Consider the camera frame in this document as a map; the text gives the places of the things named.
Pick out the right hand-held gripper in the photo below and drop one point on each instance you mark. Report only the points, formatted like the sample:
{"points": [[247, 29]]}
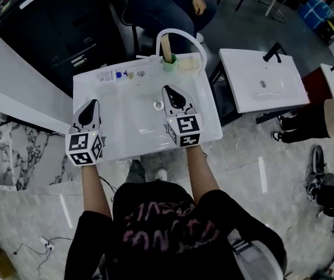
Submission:
{"points": [[186, 130]]}

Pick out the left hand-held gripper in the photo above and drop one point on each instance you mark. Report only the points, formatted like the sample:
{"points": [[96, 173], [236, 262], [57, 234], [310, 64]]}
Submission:
{"points": [[80, 143]]}

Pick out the clear plastic bottle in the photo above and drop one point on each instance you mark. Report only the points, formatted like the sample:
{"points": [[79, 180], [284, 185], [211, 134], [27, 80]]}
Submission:
{"points": [[104, 76]]}

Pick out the person's right forearm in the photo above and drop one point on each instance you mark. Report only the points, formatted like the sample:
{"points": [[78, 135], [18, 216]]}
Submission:
{"points": [[199, 171]]}

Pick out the person's left forearm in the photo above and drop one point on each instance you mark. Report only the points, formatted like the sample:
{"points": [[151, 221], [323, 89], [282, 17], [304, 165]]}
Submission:
{"points": [[95, 191]]}

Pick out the small blue white bottle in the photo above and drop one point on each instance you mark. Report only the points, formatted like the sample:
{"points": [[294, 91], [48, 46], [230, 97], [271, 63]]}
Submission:
{"points": [[121, 75]]}

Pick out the small beige bottle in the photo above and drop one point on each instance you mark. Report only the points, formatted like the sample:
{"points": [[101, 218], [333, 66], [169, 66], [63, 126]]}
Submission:
{"points": [[130, 75]]}

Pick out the metal sink drain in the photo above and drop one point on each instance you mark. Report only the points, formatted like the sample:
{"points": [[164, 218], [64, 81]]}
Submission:
{"points": [[158, 105]]}

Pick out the green cup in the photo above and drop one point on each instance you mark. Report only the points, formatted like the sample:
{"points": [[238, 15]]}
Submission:
{"points": [[170, 65]]}

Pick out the small clear jar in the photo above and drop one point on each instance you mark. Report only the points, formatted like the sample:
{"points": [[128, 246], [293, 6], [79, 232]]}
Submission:
{"points": [[141, 74]]}

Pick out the large white ceramic sink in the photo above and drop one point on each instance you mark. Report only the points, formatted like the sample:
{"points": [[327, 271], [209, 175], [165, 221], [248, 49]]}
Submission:
{"points": [[132, 121]]}

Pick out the white arched faucet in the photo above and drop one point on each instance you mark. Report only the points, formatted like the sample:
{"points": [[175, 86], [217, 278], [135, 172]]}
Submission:
{"points": [[194, 44]]}

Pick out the person's green trouser leg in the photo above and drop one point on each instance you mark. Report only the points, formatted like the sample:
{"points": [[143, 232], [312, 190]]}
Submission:
{"points": [[135, 171]]}

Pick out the person's white shoe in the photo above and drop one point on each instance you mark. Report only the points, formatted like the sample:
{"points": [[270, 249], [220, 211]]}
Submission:
{"points": [[161, 174]]}

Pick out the white counter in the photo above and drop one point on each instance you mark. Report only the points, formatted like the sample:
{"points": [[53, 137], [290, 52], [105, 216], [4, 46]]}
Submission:
{"points": [[15, 77]]}

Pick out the black cabinet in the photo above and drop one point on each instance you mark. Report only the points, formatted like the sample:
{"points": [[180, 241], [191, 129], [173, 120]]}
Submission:
{"points": [[53, 31]]}

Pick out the marble block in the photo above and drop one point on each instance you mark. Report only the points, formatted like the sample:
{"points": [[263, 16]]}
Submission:
{"points": [[18, 153]]}

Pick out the white power strip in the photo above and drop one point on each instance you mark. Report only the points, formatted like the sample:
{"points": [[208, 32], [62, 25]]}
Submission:
{"points": [[46, 242]]}

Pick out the person's black printed shirt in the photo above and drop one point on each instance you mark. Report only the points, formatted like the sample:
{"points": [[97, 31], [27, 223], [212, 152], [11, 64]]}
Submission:
{"points": [[161, 244]]}

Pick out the small white ceramic sink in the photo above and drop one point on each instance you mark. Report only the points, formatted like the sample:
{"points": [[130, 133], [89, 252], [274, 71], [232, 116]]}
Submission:
{"points": [[332, 82]]}

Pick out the blue crate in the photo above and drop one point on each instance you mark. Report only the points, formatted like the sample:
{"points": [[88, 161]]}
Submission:
{"points": [[316, 10]]}

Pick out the black scooter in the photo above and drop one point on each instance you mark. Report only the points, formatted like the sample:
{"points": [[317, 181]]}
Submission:
{"points": [[333, 191]]}

